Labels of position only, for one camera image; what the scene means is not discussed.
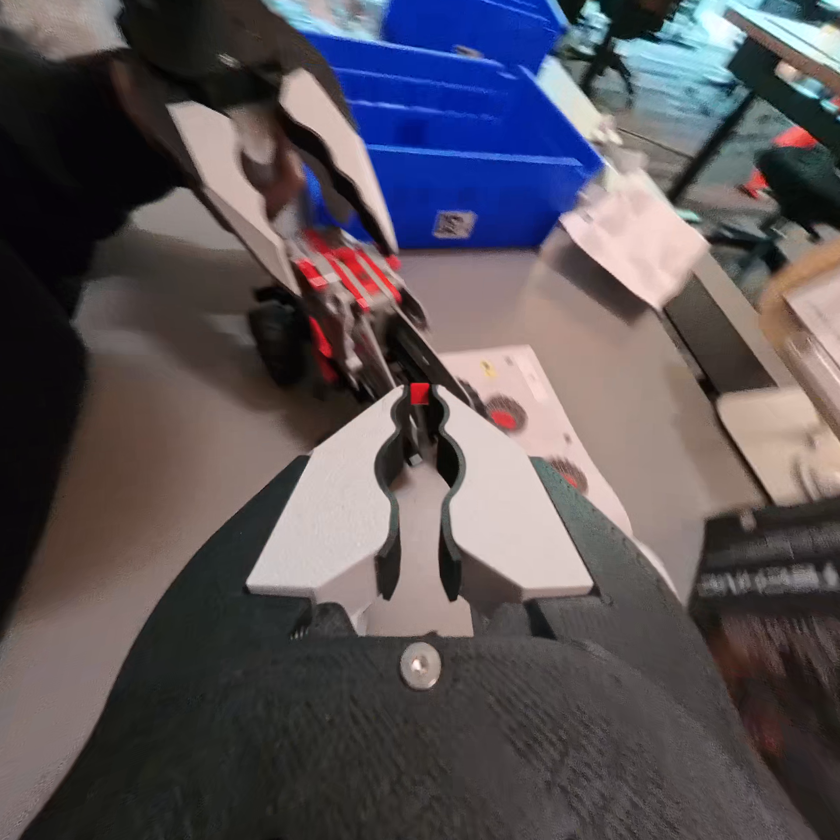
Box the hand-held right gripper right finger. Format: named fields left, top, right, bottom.
left=433, top=386, right=595, bottom=605

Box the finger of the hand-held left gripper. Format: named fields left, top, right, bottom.
left=277, top=67, right=401, bottom=258
left=167, top=98, right=304, bottom=298

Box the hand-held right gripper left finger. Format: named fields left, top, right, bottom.
left=246, top=386, right=404, bottom=636

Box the red grey toy monster truck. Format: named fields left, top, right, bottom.
left=248, top=226, right=476, bottom=468

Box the grey desk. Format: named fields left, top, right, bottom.
left=0, top=56, right=821, bottom=840

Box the blue plastic bin with tag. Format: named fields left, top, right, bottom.
left=298, top=31, right=606, bottom=252

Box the toy truck instruction booklet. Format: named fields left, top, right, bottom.
left=438, top=344, right=632, bottom=527

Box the black toy set box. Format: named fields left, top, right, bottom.
left=688, top=497, right=840, bottom=795

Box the white sign stand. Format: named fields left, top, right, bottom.
left=715, top=386, right=840, bottom=508

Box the black office chair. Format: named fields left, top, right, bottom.
left=570, top=0, right=665, bottom=94
left=714, top=126, right=840, bottom=265

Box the white crumpled paper bag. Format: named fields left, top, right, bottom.
left=560, top=169, right=711, bottom=311

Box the black framed table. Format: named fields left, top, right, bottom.
left=668, top=5, right=840, bottom=201

